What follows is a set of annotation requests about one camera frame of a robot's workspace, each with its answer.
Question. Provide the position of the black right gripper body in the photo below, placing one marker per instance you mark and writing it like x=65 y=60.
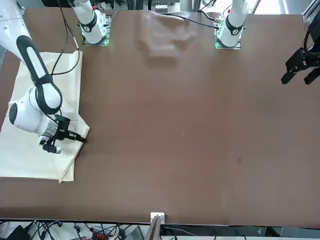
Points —
x=62 y=127

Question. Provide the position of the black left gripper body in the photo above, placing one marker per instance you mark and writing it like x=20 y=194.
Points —
x=315 y=35

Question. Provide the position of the cream tablecloth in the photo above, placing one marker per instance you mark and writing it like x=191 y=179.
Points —
x=15 y=155

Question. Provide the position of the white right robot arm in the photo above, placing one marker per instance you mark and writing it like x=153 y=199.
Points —
x=27 y=117

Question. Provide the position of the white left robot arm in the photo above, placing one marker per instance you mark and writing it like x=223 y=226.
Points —
x=233 y=25

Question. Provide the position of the white side bench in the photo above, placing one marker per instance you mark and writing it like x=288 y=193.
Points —
x=67 y=231

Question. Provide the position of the red connector block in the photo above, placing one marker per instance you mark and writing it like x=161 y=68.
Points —
x=97 y=235

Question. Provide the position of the grey metal box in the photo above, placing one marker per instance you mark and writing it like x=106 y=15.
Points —
x=133 y=233

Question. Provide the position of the black power adapter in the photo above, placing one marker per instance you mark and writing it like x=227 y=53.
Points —
x=17 y=233

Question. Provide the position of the grey power strip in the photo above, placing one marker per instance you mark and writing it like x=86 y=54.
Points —
x=165 y=7

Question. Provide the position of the aluminium frame post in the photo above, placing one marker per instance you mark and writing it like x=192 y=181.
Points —
x=307 y=16
x=157 y=217
x=23 y=9

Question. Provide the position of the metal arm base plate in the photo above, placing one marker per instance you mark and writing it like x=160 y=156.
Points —
x=106 y=37
x=236 y=47

